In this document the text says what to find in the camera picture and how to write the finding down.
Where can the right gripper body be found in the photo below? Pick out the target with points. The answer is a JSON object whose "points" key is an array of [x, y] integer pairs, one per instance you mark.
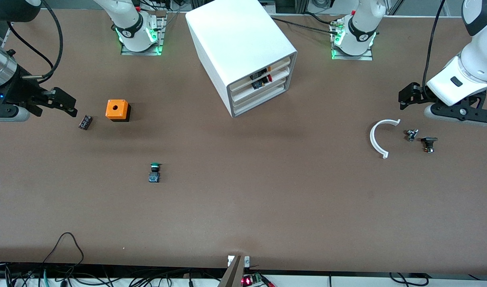
{"points": [[23, 90]]}

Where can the green push button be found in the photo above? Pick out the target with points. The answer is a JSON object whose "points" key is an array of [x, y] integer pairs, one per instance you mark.
{"points": [[154, 173]]}

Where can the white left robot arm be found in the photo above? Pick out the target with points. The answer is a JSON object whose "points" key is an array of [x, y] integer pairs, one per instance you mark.
{"points": [[361, 28]]}

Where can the small black button part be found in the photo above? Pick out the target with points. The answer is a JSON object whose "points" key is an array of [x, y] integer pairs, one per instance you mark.
{"points": [[429, 141]]}

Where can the white drawer with red button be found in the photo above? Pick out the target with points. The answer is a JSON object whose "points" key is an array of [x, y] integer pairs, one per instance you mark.
{"points": [[279, 76]]}

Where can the white drawer with orange button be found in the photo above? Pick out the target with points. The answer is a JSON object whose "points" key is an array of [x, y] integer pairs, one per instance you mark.
{"points": [[279, 65]]}

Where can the red push button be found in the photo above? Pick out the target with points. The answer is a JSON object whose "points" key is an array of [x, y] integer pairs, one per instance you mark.
{"points": [[263, 81]]}

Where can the orange-yellow push button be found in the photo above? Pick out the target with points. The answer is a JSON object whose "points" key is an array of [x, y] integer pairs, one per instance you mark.
{"points": [[258, 73]]}

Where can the white drawer cabinet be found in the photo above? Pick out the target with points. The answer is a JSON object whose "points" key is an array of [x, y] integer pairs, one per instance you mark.
{"points": [[235, 36]]}

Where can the small black connector block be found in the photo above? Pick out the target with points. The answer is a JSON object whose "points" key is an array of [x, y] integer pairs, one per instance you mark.
{"points": [[85, 122]]}

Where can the small grey metal component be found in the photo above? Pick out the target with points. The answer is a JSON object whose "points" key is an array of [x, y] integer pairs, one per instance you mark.
{"points": [[411, 135]]}

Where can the white curved plastic arc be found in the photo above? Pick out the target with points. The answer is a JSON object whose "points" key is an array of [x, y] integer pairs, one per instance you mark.
{"points": [[373, 139]]}

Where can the orange box with hole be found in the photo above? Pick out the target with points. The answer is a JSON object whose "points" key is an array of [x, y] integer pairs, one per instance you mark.
{"points": [[116, 109]]}

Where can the circuit board with red light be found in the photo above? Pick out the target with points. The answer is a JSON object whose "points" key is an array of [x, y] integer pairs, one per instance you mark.
{"points": [[251, 280]]}

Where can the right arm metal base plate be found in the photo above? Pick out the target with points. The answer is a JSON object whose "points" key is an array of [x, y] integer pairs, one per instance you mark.
{"points": [[162, 40]]}

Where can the small white metal bracket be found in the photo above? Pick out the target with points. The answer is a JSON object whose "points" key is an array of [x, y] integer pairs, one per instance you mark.
{"points": [[246, 261]]}

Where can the brown angled bracket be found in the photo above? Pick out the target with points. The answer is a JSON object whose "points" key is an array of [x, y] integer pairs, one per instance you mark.
{"points": [[232, 275]]}

